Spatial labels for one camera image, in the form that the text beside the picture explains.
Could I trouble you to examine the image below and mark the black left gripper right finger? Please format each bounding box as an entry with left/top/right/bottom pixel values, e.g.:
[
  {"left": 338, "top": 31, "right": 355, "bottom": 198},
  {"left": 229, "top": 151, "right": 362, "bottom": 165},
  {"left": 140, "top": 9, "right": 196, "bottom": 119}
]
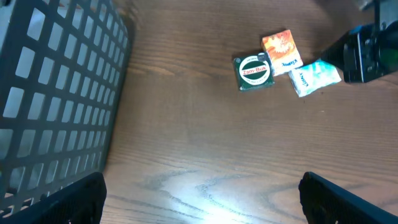
[{"left": 298, "top": 172, "right": 397, "bottom": 224}]

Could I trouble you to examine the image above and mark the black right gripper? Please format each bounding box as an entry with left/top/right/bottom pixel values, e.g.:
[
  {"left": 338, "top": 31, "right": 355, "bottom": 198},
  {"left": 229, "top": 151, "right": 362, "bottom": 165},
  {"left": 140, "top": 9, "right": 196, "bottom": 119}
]
[{"left": 320, "top": 18, "right": 398, "bottom": 84}]

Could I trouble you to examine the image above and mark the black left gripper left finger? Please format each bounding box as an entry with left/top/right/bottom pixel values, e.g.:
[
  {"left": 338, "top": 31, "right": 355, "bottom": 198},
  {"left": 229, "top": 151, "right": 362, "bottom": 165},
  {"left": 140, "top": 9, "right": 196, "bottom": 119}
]
[{"left": 1, "top": 172, "right": 107, "bottom": 224}]

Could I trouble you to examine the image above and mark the small teal tissue pack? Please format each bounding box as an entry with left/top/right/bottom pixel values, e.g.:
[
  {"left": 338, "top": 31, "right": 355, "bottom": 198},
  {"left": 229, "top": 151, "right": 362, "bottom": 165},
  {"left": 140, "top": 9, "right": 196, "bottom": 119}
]
[{"left": 289, "top": 60, "right": 341, "bottom": 97}]

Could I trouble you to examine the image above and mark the orange small tissue pack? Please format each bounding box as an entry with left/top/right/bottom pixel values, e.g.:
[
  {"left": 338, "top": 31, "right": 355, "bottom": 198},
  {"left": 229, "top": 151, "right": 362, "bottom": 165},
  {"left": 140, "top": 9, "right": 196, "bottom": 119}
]
[{"left": 262, "top": 30, "right": 303, "bottom": 76}]

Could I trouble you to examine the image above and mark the dark green round-label box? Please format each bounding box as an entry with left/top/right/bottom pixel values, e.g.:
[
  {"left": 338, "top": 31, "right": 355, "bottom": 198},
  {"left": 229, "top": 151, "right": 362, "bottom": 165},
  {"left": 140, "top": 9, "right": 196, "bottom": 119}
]
[{"left": 233, "top": 52, "right": 274, "bottom": 91}]

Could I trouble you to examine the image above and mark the grey plastic shopping basket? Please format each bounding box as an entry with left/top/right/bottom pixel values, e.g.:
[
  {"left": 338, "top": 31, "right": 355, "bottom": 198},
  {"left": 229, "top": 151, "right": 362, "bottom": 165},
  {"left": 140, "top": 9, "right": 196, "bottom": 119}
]
[{"left": 1, "top": 0, "right": 131, "bottom": 218}]

